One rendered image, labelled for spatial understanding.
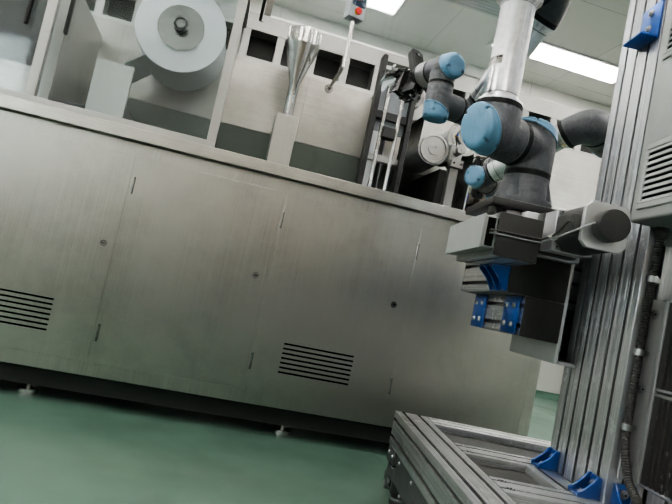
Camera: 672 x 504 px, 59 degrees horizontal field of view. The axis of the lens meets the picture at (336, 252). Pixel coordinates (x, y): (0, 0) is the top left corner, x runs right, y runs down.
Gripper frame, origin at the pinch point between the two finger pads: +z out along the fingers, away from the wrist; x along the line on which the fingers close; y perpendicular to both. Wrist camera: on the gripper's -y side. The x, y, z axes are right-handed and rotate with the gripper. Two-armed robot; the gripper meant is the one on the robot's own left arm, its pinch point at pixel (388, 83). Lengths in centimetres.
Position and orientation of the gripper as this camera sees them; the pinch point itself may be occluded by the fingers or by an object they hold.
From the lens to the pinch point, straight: 207.0
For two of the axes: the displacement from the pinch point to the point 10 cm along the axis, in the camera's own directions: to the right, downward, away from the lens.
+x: 8.1, 3.5, 4.7
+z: -4.9, -0.3, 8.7
